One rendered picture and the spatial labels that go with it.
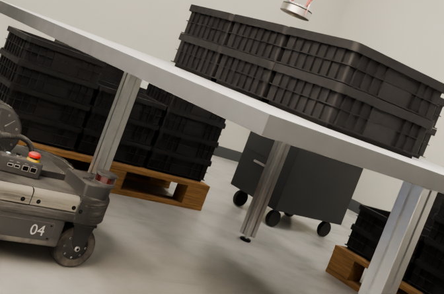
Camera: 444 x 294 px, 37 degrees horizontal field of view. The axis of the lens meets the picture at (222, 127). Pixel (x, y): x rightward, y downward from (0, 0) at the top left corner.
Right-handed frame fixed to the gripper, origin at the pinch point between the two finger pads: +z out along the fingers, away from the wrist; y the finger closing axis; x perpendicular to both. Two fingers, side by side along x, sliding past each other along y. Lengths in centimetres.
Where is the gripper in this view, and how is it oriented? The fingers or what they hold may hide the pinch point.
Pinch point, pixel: (299, 3)
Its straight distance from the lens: 222.4
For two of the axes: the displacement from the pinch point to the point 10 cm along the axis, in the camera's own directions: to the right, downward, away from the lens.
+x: -2.2, -0.2, -9.7
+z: -3.9, 9.2, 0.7
